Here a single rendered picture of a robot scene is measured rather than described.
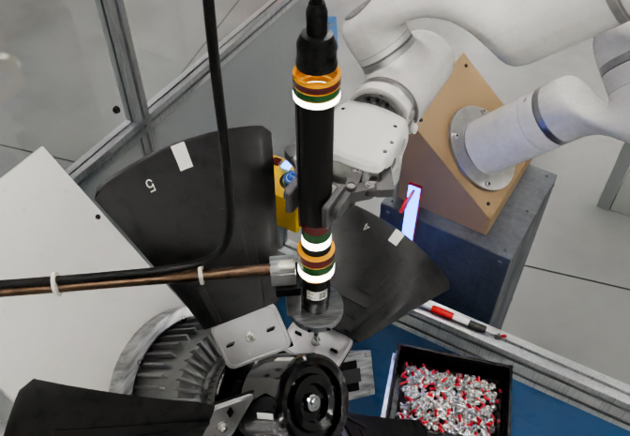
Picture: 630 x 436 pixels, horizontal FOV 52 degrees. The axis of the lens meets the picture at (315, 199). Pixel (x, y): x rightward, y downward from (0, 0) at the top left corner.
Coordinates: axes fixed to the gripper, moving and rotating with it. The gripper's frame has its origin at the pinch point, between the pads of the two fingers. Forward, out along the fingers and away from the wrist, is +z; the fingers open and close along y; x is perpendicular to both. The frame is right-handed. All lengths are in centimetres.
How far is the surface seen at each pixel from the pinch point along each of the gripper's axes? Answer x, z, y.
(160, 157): -2.9, 0.2, 21.1
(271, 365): -22.1, 8.6, 1.3
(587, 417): -73, -36, -42
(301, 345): -28.0, 1.2, 1.3
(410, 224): -37, -35, -1
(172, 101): -48, -54, 70
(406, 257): -30.2, -21.9, -4.5
